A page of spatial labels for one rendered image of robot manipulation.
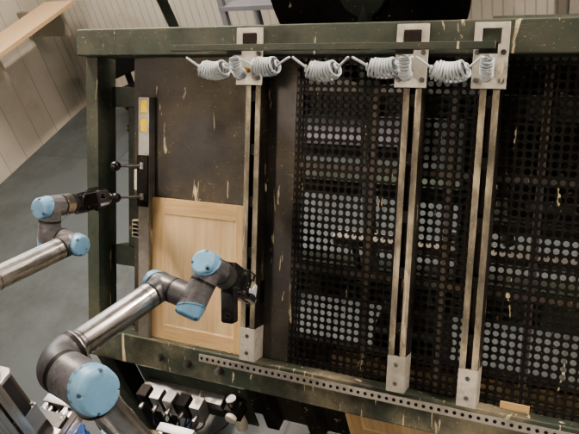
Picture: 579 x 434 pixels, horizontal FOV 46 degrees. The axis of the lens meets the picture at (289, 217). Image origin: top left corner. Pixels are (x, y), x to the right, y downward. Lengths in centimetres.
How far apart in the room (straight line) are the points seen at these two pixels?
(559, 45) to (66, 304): 349
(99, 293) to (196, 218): 57
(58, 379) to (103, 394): 11
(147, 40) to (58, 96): 420
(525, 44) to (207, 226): 128
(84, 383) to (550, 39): 153
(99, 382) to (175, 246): 110
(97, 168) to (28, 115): 371
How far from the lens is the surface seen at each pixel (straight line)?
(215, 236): 259
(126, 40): 269
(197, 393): 279
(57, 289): 483
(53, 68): 676
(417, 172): 220
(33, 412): 215
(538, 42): 211
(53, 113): 674
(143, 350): 286
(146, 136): 270
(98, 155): 284
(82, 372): 170
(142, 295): 194
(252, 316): 251
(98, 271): 291
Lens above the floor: 283
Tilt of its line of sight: 38 degrees down
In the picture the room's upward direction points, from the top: 15 degrees counter-clockwise
